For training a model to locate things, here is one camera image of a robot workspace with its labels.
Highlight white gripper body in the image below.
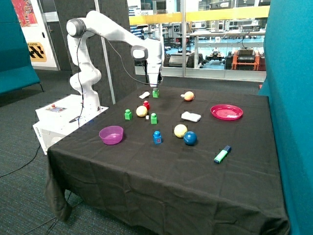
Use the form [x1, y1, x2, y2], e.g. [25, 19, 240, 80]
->
[147, 64, 162, 87]

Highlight green block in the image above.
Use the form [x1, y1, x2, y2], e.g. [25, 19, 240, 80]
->
[150, 113, 157, 124]
[124, 109, 133, 120]
[153, 90, 159, 98]

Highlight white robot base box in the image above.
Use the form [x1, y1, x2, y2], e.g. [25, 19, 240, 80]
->
[33, 94, 108, 154]

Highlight white small object far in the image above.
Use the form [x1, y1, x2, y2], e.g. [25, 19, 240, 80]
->
[139, 92, 150, 99]

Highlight red block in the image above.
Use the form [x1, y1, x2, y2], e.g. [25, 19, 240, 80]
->
[143, 100, 150, 110]

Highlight yellow ball left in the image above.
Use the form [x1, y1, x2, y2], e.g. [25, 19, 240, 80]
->
[136, 105, 148, 118]

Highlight yellow ball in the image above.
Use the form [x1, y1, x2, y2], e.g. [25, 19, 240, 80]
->
[136, 105, 148, 118]
[174, 124, 188, 138]

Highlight orange peach toy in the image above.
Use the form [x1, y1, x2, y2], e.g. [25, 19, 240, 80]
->
[180, 91, 195, 101]

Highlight blue block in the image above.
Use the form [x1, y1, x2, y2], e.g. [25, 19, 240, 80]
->
[153, 131, 162, 144]

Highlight yellow ball centre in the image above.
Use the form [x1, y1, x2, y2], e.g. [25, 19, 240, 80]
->
[174, 124, 188, 138]

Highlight white sponge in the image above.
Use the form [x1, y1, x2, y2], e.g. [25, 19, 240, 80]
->
[181, 111, 201, 122]

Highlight blue ball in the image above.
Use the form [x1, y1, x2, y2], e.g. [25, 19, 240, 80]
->
[183, 131, 197, 146]

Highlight purple bowl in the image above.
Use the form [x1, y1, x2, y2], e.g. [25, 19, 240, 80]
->
[99, 125, 124, 145]

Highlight black tablecloth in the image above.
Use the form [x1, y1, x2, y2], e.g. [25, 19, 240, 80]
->
[45, 87, 291, 235]

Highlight pink plate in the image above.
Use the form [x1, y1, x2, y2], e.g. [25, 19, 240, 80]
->
[210, 104, 244, 121]

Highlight orange black machine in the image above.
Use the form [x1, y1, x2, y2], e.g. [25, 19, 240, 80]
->
[231, 47, 260, 71]

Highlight green highlighter pen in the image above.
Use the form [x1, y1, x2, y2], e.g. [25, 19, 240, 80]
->
[214, 145, 232, 164]

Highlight yellow black sign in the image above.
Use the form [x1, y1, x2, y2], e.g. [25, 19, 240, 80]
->
[27, 42, 47, 63]

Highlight teal partition right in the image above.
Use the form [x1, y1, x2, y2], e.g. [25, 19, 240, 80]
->
[260, 0, 313, 235]

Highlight teal sofa left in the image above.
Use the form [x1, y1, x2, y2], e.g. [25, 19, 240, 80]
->
[0, 0, 40, 94]

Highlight red poster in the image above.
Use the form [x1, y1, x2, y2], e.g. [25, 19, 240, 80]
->
[11, 0, 38, 27]

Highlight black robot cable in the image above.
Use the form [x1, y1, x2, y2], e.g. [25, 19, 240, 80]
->
[68, 29, 152, 123]

